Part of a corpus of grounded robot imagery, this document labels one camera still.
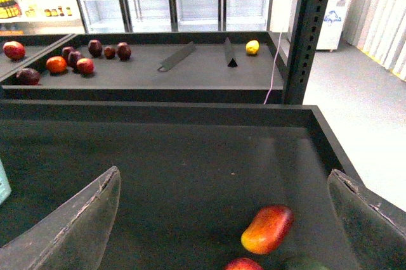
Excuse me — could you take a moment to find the red apple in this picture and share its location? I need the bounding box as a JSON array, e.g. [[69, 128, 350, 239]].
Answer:
[[224, 257, 264, 270], [76, 58, 95, 75], [3, 41, 25, 61]]

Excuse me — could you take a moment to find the red yellow mango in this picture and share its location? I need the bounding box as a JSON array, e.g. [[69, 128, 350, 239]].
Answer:
[[240, 205, 294, 255]]

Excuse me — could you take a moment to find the yellow lemon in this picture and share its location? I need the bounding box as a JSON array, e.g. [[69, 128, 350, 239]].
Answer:
[[246, 40, 259, 56]]

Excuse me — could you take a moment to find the black perforated shelf post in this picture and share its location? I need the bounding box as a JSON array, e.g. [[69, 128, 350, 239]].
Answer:
[[283, 0, 328, 105]]

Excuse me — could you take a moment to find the left black display tray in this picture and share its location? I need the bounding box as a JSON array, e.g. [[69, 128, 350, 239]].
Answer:
[[1, 34, 75, 81]]

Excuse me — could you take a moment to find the small dark red fruit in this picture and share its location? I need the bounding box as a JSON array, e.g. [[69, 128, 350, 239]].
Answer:
[[104, 46, 116, 60]]

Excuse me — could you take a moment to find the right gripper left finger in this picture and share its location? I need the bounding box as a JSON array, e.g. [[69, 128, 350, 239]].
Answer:
[[1, 166, 121, 269]]

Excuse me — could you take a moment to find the triangular black divider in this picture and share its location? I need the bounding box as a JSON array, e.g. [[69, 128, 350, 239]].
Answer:
[[223, 37, 238, 68]]

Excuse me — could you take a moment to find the thin pink cable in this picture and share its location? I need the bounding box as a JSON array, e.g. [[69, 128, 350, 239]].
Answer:
[[263, 30, 284, 105]]

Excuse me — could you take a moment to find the dark plum tall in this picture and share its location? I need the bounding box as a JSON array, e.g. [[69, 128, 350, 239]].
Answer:
[[88, 39, 103, 58]]

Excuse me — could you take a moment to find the dark plum middle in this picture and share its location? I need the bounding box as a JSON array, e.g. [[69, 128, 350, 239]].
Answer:
[[67, 51, 83, 69]]

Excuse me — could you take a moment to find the green fruit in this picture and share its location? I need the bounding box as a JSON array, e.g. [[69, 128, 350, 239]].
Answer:
[[280, 256, 329, 270]]

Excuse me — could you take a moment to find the dark plum right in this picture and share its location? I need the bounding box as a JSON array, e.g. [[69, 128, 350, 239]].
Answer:
[[117, 42, 131, 61]]

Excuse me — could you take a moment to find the far black display tray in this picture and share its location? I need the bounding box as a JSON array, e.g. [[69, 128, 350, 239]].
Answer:
[[1, 32, 284, 104]]

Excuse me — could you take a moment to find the shelf with bottles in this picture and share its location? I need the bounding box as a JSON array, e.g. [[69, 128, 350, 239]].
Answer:
[[1, 0, 84, 35]]

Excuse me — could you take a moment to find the white blue chest freezer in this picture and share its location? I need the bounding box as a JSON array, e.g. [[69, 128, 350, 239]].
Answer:
[[288, 0, 353, 52]]

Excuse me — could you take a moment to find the red apple in tray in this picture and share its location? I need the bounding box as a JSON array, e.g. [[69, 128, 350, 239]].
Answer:
[[76, 58, 95, 75]]

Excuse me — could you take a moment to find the dark plum back left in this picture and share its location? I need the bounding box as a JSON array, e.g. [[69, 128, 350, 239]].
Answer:
[[62, 46, 75, 61]]

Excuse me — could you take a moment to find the flat black divider strip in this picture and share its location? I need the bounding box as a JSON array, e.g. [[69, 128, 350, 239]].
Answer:
[[157, 41, 196, 72]]

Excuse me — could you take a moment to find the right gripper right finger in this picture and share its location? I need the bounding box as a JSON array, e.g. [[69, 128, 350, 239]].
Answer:
[[327, 169, 405, 269]]

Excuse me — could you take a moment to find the black display tray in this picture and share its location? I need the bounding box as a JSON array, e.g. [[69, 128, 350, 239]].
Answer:
[[1, 34, 75, 81], [1, 32, 284, 104], [1, 100, 357, 269]]

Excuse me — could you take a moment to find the dark plum front left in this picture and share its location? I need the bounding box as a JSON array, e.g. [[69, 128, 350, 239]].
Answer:
[[16, 68, 41, 86]]

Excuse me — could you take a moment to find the orange red fruit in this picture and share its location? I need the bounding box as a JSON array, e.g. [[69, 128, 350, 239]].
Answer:
[[46, 56, 67, 74]]

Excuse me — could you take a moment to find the light blue plastic basket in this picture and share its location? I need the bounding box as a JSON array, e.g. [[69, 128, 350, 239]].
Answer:
[[0, 161, 11, 204]]

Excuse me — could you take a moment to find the near black display tray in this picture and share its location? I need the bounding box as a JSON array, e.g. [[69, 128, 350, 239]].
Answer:
[[1, 100, 357, 269]]

